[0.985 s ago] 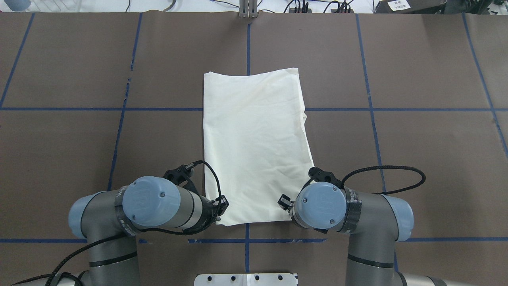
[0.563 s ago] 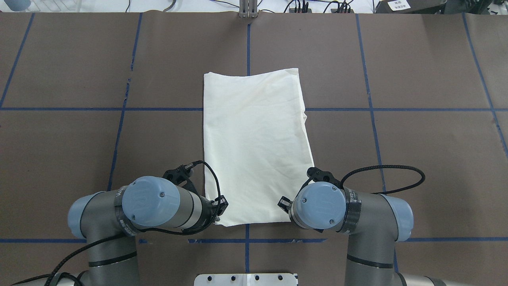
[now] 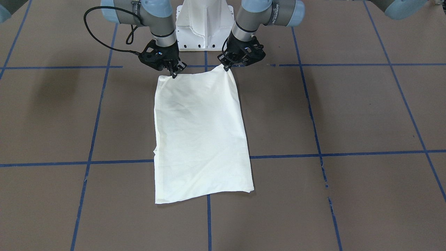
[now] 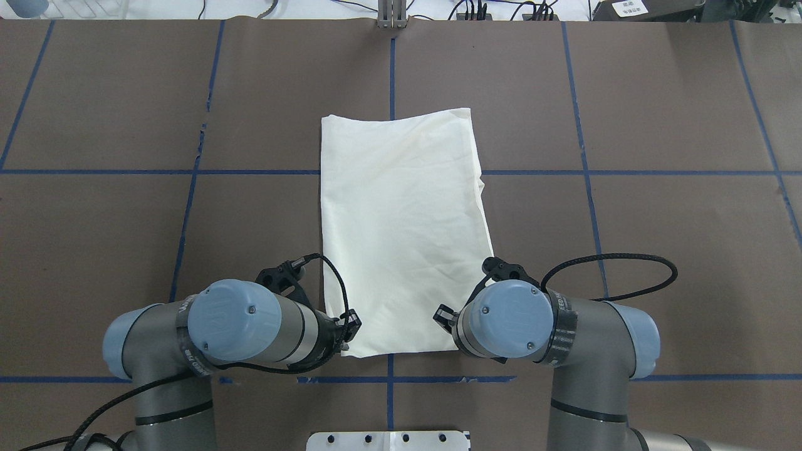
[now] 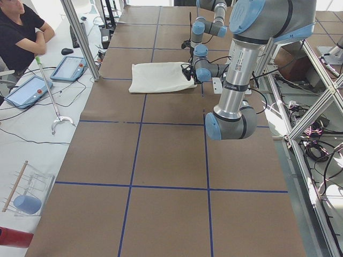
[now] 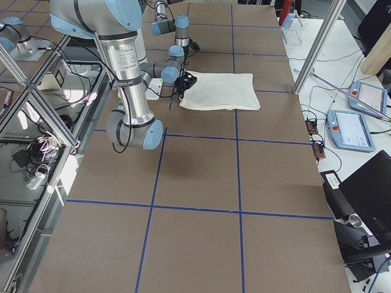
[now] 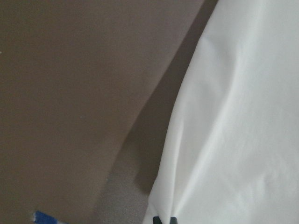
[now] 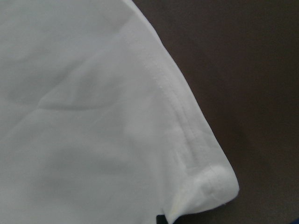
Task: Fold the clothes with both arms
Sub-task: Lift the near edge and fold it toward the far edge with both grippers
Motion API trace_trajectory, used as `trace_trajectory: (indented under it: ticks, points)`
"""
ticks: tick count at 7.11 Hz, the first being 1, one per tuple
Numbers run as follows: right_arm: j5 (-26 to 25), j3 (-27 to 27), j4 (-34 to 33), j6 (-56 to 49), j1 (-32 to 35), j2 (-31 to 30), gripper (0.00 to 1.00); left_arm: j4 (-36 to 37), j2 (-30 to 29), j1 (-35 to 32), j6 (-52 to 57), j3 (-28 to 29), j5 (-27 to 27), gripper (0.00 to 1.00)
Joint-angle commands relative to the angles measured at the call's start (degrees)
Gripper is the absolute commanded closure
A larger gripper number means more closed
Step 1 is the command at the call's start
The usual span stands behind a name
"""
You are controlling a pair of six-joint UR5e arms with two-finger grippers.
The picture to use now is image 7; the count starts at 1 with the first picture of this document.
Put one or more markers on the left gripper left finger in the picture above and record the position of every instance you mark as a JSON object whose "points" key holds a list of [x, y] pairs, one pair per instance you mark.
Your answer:
{"points": [[157, 220]]}

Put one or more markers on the cream long-sleeve cat shirt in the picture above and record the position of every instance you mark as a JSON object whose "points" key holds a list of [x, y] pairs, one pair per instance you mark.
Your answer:
{"points": [[231, 153]]}

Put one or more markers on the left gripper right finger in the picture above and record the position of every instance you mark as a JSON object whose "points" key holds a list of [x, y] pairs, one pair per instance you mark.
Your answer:
{"points": [[173, 220]]}

